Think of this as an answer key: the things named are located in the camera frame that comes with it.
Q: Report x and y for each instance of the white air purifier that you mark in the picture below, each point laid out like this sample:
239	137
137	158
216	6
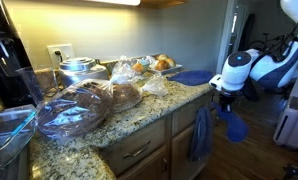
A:
290	123

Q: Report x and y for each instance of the black corner object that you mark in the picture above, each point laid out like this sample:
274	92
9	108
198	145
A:
295	172

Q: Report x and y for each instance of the silver white rice cooker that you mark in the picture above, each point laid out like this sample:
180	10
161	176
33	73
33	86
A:
80	70

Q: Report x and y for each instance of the narrow wooden drawer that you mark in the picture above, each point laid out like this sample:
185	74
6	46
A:
135	143

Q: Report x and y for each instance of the clear glass measuring pitcher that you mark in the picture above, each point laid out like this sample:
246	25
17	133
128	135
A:
34	83

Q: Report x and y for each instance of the dusty grey-blue towel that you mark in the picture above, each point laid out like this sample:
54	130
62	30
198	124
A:
200	133

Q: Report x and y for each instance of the blue terry towel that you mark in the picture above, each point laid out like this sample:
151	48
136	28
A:
192	77
235	128

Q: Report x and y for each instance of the golden bread roll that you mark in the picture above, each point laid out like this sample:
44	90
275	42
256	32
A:
171	62
161	65
162	57

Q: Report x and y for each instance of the large bagged dark bread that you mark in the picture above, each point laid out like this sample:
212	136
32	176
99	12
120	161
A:
75	110

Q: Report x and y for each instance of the white door frame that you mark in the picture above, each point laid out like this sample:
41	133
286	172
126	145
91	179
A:
224	33

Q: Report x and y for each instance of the black bicycle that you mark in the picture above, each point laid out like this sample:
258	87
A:
269	40

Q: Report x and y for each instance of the wide wooden drawer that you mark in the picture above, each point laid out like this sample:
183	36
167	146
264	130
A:
189	111

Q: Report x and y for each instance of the black power plug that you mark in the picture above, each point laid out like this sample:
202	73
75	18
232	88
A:
58	56

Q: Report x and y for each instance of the tall dark case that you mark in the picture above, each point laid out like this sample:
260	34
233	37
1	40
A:
247	31

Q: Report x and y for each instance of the wide wooden cabinet door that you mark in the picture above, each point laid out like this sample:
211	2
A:
180	156

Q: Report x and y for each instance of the clear crumpled plastic bag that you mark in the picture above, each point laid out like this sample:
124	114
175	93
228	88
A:
155	86

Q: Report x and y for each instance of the wooden upper cabinet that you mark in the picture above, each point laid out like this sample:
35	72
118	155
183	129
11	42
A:
162	3

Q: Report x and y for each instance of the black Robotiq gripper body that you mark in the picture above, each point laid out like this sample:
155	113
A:
228	97

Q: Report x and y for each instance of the under-cabinet light strip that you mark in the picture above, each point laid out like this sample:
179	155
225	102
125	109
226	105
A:
119	2

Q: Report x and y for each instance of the white roll tray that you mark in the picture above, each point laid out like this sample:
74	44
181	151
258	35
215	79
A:
165	69

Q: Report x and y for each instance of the small bagged bread loaf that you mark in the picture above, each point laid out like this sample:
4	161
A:
125	95

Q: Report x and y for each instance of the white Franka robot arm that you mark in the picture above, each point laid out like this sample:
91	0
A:
272	68

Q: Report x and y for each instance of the clear plastic lidded container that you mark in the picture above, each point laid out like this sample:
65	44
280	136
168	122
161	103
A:
9	136

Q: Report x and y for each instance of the white wall outlet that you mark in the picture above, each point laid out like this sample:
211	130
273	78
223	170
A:
67	51

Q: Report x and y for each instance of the black coffee machine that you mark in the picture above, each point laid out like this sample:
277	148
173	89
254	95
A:
5	60

